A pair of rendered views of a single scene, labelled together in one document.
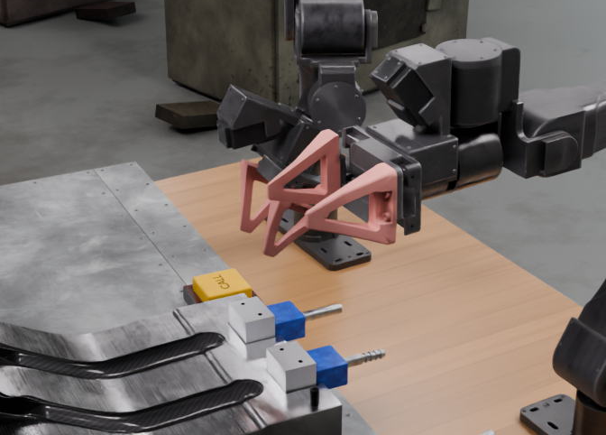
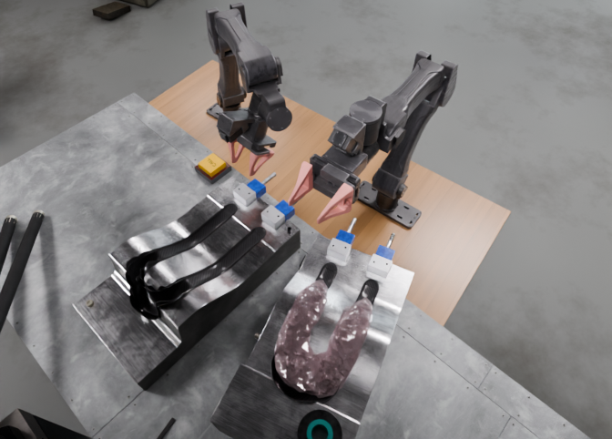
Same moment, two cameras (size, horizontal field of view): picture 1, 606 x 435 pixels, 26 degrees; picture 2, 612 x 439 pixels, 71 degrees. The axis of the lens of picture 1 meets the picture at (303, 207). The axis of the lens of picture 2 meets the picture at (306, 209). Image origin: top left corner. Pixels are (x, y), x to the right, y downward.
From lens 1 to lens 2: 61 cm
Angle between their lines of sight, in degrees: 33
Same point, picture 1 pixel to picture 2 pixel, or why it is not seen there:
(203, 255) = (191, 143)
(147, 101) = (85, 5)
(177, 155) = (111, 33)
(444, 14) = not seen: outside the picture
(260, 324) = (250, 198)
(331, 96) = (276, 114)
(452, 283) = (299, 131)
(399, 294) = (280, 143)
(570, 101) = (396, 107)
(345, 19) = (268, 67)
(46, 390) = (181, 268)
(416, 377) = not seen: hidden behind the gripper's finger
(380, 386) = not seen: hidden behind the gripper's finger
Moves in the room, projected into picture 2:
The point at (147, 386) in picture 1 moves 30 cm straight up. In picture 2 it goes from (217, 243) to (190, 161)
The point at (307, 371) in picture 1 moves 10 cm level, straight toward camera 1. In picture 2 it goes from (281, 219) to (296, 250)
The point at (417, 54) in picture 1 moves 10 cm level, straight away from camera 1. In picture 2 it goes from (349, 125) to (330, 88)
